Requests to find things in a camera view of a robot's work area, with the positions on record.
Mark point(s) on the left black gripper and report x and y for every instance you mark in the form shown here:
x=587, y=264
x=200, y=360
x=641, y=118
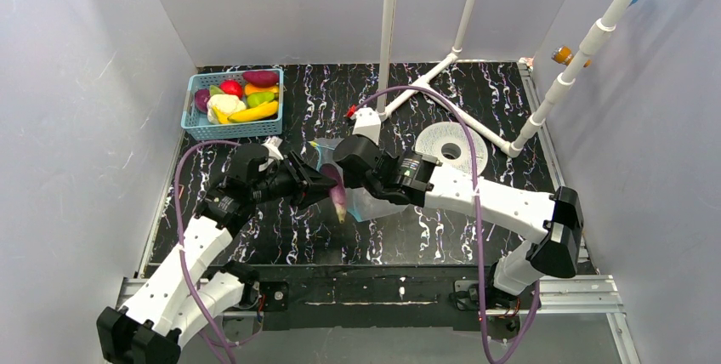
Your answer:
x=303, y=180

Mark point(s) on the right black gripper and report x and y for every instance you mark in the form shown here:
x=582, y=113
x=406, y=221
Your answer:
x=368, y=179

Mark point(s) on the clear zip top bag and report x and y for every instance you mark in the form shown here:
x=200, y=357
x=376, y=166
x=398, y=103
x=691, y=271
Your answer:
x=359, y=203

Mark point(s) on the yellow banana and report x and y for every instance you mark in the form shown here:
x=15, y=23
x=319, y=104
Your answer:
x=221, y=117
x=267, y=109

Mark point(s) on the purple sweet potato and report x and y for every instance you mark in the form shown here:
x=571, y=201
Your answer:
x=261, y=79

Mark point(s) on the pink purple eggplant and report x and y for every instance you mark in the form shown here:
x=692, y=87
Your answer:
x=336, y=193

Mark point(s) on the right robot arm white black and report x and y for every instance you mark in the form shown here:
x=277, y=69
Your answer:
x=550, y=224

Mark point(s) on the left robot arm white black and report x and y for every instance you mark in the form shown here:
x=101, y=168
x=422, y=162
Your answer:
x=172, y=307

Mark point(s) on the green pepper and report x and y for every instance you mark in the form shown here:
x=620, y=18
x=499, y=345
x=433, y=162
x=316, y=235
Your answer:
x=259, y=98

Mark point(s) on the blue plastic basket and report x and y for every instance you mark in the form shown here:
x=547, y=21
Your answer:
x=197, y=126

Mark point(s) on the orange yellow pepper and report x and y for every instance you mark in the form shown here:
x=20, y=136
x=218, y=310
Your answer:
x=250, y=89

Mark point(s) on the white cauliflower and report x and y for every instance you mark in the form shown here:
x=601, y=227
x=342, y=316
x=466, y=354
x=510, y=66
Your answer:
x=228, y=104

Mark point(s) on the red apple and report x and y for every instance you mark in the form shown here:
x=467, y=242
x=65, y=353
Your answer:
x=232, y=87

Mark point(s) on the dark purple onion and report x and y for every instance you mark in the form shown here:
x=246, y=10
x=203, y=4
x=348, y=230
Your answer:
x=201, y=97

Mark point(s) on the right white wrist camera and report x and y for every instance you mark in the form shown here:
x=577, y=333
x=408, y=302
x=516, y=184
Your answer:
x=366, y=122

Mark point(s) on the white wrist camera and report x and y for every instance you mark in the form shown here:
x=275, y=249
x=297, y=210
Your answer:
x=272, y=144
x=366, y=122

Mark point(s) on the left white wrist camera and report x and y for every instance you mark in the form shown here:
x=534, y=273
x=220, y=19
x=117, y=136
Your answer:
x=272, y=144

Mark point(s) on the orange knob on wall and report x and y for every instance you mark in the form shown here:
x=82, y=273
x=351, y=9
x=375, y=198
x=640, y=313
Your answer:
x=563, y=55

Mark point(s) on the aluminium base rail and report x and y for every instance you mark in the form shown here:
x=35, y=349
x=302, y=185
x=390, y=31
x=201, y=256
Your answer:
x=422, y=297

